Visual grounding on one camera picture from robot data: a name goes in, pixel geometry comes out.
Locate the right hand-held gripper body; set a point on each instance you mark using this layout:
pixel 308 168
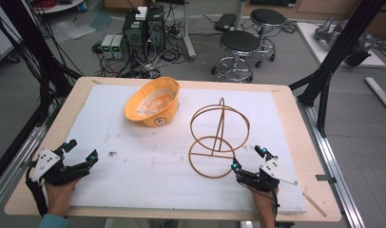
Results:
pixel 265 177

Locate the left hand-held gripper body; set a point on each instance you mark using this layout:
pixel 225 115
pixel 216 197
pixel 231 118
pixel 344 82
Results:
pixel 59 172

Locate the person's left hand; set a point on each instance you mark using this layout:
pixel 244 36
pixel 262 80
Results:
pixel 60 198

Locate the person's right hand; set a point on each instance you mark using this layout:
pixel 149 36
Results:
pixel 263 202

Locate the tan tape strip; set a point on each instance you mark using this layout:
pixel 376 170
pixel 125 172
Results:
pixel 314 205

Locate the white foam board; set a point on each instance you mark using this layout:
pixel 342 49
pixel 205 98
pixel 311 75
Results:
pixel 150 177

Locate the orange bucket hat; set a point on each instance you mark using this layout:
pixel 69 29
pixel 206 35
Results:
pixel 162 117

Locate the grey bench power supply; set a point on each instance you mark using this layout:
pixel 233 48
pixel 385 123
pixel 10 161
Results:
pixel 107 46
pixel 119 47

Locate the black round stool chrome base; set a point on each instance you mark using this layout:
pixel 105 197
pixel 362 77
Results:
pixel 267 16
pixel 240 41

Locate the clear plastic sheet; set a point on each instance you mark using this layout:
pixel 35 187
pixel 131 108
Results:
pixel 77 28

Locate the white platform board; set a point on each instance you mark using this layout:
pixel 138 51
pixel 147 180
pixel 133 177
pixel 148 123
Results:
pixel 318 47

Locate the white cabinet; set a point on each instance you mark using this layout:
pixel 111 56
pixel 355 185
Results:
pixel 1 41

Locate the black computer tower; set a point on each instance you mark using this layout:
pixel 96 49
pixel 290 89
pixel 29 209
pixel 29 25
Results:
pixel 134 34
pixel 156 30

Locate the white tube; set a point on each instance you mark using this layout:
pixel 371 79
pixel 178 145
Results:
pixel 379 93

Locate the black flat case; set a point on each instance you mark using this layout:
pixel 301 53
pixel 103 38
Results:
pixel 225 22

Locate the round white table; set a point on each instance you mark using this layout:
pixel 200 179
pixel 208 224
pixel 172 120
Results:
pixel 59 7

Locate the grey metal table leg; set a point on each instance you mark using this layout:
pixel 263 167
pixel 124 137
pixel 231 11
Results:
pixel 188 34

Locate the white box on computer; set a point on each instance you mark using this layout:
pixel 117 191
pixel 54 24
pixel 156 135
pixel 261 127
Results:
pixel 141 13

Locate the aluminium rail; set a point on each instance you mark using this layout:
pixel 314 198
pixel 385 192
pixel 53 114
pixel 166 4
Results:
pixel 16 158
pixel 333 171

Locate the grey metal bracket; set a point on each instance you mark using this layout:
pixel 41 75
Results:
pixel 325 178

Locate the black metal frame strut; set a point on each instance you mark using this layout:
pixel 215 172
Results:
pixel 337 53

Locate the grey metal post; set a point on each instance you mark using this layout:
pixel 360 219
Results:
pixel 240 14

